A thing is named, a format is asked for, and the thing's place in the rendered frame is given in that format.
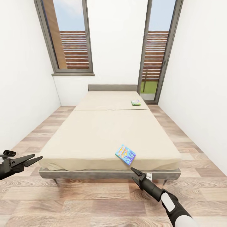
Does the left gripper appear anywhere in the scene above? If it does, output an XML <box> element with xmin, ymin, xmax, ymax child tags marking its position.
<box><xmin>0</xmin><ymin>154</ymin><xmax>43</xmax><ymax>180</ymax></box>

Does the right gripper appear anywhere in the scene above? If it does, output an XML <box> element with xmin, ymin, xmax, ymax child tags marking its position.
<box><xmin>131</xmin><ymin>167</ymin><xmax>156</xmax><ymax>195</ymax></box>

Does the board game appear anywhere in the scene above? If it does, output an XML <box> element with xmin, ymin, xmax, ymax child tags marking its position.
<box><xmin>131</xmin><ymin>99</ymin><xmax>141</xmax><ymax>105</ymax></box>
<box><xmin>115</xmin><ymin>144</ymin><xmax>136</xmax><ymax>166</ymax></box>

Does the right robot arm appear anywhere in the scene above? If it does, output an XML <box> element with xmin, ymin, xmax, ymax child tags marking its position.
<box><xmin>131</xmin><ymin>167</ymin><xmax>200</xmax><ymax>227</ymax></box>

